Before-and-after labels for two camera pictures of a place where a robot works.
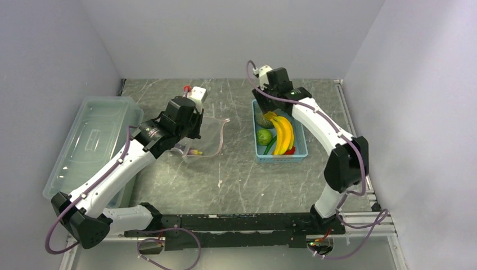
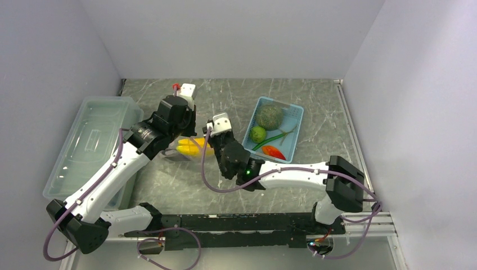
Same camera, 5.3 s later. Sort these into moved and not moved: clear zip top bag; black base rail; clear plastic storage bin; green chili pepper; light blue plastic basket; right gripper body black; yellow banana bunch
Moved: clear zip top bag; yellow banana bunch; light blue plastic basket; green chili pepper; right gripper body black
Not moved: black base rail; clear plastic storage bin
